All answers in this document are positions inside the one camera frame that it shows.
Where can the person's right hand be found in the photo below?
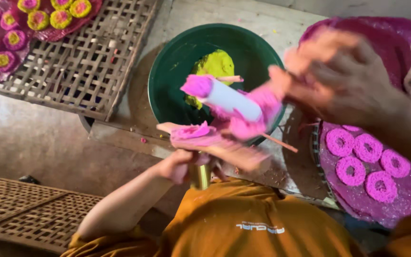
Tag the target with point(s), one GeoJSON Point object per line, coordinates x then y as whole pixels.
{"type": "Point", "coordinates": [348, 82]}

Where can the person's left hand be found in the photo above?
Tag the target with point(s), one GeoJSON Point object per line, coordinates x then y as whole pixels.
{"type": "Point", "coordinates": [177, 166]}

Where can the person's left fingers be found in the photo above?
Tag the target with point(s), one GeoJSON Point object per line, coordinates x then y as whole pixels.
{"type": "Point", "coordinates": [191, 159]}

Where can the person's right fingers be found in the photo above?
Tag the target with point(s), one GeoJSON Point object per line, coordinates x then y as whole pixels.
{"type": "Point", "coordinates": [309, 64]}

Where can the wooden press with brass cylinder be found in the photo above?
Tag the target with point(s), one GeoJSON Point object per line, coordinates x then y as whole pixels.
{"type": "Point", "coordinates": [227, 150]}

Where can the white plunger with pink dough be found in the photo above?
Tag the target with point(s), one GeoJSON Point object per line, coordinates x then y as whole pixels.
{"type": "Point", "coordinates": [232, 98]}

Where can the orange shirt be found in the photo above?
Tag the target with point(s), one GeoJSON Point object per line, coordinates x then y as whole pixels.
{"type": "Point", "coordinates": [244, 221]}

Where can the pink stained round tray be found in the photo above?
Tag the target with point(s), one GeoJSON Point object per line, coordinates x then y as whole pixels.
{"type": "Point", "coordinates": [387, 39]}

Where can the thin wooden stick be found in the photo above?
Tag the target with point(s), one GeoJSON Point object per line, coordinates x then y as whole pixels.
{"type": "Point", "coordinates": [280, 142]}

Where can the green round bowl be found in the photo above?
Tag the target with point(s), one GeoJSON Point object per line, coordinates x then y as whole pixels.
{"type": "Point", "coordinates": [177, 71]}

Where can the yellow-green dough lump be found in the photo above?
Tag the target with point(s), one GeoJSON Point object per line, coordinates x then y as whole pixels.
{"type": "Point", "coordinates": [216, 64]}

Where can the group of pink dough rings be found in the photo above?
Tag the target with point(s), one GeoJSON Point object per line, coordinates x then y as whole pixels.
{"type": "Point", "coordinates": [359, 148]}

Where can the large woven bamboo tray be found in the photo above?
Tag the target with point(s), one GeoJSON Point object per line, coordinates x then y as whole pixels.
{"type": "Point", "coordinates": [84, 71]}

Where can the small black object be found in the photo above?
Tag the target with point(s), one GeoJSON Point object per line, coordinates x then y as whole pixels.
{"type": "Point", "coordinates": [29, 179]}

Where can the yellow rimmed dough rosette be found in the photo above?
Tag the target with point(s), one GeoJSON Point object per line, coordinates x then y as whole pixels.
{"type": "Point", "coordinates": [29, 4]}
{"type": "Point", "coordinates": [80, 8]}
{"type": "Point", "coordinates": [61, 18]}
{"type": "Point", "coordinates": [61, 3]}
{"type": "Point", "coordinates": [37, 20]}

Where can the group of pink rimmed rosettes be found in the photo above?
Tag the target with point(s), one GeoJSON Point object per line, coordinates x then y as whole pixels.
{"type": "Point", "coordinates": [14, 39]}

